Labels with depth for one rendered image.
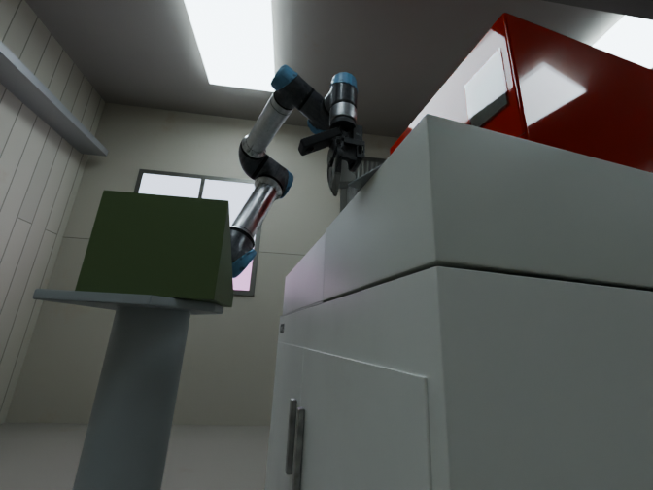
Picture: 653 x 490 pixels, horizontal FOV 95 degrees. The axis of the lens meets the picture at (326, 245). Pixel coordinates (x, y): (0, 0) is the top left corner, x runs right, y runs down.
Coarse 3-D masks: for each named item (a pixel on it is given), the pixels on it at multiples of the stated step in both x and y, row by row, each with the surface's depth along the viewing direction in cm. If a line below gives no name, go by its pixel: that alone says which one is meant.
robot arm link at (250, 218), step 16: (272, 160) 119; (256, 176) 117; (272, 176) 115; (288, 176) 120; (256, 192) 110; (272, 192) 114; (256, 208) 105; (240, 224) 99; (256, 224) 103; (240, 240) 94; (240, 256) 92; (240, 272) 93
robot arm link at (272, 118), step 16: (272, 80) 85; (288, 80) 84; (272, 96) 91; (288, 96) 87; (304, 96) 86; (272, 112) 93; (288, 112) 93; (256, 128) 102; (272, 128) 99; (240, 144) 111; (256, 144) 106; (240, 160) 115; (256, 160) 114
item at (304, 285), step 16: (320, 240) 64; (304, 256) 80; (320, 256) 63; (304, 272) 77; (320, 272) 61; (288, 288) 101; (304, 288) 74; (320, 288) 59; (288, 304) 97; (304, 304) 72
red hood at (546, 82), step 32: (512, 32) 97; (544, 32) 103; (480, 64) 107; (512, 64) 93; (544, 64) 98; (576, 64) 103; (608, 64) 109; (448, 96) 124; (480, 96) 105; (512, 96) 92; (544, 96) 93; (576, 96) 98; (608, 96) 103; (640, 96) 109; (512, 128) 90; (544, 128) 89; (576, 128) 93; (608, 128) 98; (640, 128) 103; (608, 160) 93; (640, 160) 98
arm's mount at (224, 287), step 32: (128, 192) 68; (96, 224) 66; (128, 224) 66; (160, 224) 67; (192, 224) 68; (224, 224) 69; (96, 256) 64; (128, 256) 64; (160, 256) 65; (192, 256) 66; (224, 256) 71; (96, 288) 62; (128, 288) 63; (160, 288) 63; (192, 288) 64; (224, 288) 73
